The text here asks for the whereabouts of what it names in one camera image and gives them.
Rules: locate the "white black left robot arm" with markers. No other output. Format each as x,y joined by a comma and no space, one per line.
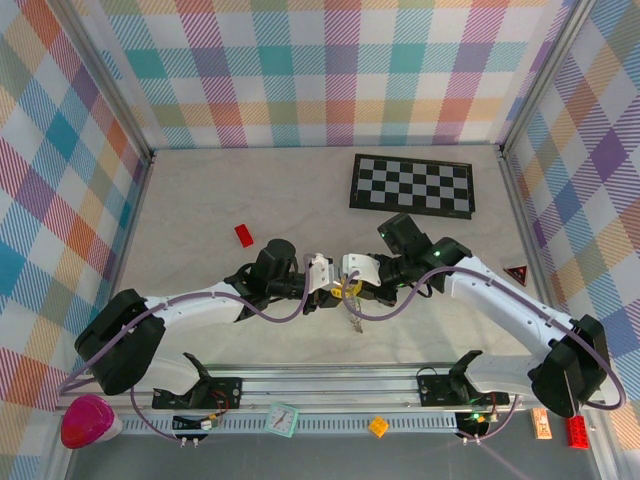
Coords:
200,312

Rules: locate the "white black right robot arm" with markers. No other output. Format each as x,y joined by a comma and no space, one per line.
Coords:
500,305

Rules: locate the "smooth small red brick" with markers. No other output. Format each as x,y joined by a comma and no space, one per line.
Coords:
244,235

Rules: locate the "black grey checkerboard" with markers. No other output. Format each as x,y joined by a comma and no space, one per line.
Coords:
410,185

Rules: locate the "black red triangle sign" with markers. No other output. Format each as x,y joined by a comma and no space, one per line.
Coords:
516,274

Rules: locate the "teal square clock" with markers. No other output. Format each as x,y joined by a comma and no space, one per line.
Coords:
281,421

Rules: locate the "yellow toy brick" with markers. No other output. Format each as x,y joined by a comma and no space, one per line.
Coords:
378,426

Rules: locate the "black power connector board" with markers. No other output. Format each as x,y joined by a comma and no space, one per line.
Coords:
472,427
182,424

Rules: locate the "pink plastic bowl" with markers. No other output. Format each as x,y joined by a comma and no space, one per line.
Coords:
87,420

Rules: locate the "studded red toy brick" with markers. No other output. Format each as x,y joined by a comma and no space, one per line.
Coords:
578,434

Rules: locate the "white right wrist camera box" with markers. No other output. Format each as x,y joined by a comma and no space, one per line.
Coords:
362,267

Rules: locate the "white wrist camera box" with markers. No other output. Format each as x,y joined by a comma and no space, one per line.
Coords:
362,267
320,272

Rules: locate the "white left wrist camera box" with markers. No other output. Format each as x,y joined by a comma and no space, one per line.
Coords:
320,272

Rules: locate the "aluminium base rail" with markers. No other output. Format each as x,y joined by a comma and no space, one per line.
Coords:
325,387

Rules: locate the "aluminium side rail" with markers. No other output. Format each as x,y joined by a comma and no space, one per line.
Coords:
520,210
134,210

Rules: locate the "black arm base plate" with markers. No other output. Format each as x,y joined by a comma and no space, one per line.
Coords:
227,392
432,390

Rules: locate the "aluminium frame post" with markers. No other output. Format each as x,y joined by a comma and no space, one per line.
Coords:
542,75
111,70

